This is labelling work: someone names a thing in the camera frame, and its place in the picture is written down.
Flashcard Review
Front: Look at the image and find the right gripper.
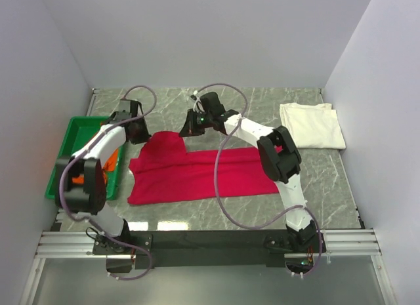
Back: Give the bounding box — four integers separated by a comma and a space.
178, 109, 213, 138

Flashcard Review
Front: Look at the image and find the pink t shirt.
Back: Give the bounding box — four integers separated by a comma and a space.
127, 131, 278, 205

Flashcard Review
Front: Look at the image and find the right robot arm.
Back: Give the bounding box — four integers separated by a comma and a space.
179, 109, 322, 252

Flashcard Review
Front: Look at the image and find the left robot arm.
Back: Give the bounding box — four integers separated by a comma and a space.
54, 110, 151, 254

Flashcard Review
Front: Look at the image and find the orange t shirt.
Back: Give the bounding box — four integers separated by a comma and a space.
72, 149, 119, 185

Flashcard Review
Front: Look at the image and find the green plastic bin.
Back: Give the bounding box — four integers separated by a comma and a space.
45, 116, 129, 201

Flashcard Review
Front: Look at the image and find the folded white t shirt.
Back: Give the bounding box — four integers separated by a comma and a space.
280, 102, 346, 150

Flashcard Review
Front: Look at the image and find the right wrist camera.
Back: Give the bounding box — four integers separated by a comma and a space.
190, 91, 226, 116

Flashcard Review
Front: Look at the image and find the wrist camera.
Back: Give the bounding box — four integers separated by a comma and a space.
190, 91, 226, 116
117, 99, 143, 119

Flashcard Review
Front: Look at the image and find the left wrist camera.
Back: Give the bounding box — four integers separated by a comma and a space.
117, 99, 143, 119

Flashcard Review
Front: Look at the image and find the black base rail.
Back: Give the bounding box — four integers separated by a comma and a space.
91, 228, 329, 270

